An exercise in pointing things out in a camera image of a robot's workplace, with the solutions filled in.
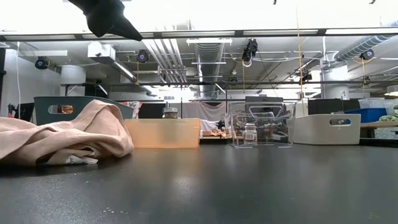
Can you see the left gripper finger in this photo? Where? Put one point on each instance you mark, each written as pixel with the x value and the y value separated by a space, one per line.
pixel 102 25

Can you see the orange foil spice packet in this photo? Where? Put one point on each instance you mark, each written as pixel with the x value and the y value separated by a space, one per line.
pixel 66 109

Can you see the green-label glass spice jar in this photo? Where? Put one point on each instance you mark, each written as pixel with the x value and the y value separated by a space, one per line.
pixel 170 113

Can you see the pink cloth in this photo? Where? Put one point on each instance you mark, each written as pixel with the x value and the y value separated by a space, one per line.
pixel 62 137

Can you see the small clear spice jar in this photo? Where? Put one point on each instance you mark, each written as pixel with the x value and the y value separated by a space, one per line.
pixel 250 135

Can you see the clear plastic bin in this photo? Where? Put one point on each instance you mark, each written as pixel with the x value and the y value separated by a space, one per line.
pixel 280 130

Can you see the white ceiling ventilation unit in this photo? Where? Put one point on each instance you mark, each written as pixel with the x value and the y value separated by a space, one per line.
pixel 99 51

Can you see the black round ceiling device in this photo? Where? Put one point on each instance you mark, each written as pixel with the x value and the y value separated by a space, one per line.
pixel 367 54
pixel 42 63
pixel 142 56

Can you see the white concrete column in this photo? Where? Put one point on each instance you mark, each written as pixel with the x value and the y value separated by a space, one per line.
pixel 335 84
pixel 73 81

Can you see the floral fabric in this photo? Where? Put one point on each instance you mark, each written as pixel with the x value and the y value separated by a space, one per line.
pixel 135 107

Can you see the dark teal plastic bin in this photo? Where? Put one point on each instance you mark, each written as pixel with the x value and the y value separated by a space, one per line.
pixel 42 109

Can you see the black equipment stand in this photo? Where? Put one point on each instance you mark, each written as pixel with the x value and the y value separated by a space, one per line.
pixel 26 112

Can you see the orange plastic bin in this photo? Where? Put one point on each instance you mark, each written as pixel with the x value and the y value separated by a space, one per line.
pixel 161 133

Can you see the grey hanging sheet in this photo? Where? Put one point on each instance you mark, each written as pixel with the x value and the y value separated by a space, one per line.
pixel 192 110

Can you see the black hanging ceiling device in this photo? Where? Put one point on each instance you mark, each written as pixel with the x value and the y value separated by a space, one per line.
pixel 250 49

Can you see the white plastic bin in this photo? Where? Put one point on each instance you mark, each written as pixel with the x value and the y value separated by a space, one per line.
pixel 326 133

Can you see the clear storage tub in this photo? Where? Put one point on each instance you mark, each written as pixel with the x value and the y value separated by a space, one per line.
pixel 371 102

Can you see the blue plastic storage bin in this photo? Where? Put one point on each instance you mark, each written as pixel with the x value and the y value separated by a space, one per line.
pixel 370 115

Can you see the wooden work table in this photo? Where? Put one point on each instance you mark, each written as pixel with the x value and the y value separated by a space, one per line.
pixel 379 124

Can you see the green cloth bundle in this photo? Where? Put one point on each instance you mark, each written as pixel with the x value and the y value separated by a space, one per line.
pixel 390 118

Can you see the horizontal overhead frame bar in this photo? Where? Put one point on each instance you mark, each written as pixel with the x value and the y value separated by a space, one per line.
pixel 202 34

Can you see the black vertical post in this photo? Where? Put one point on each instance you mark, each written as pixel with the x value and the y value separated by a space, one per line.
pixel 2 77

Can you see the long silver ventilation duct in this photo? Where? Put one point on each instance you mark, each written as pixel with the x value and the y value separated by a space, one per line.
pixel 360 46

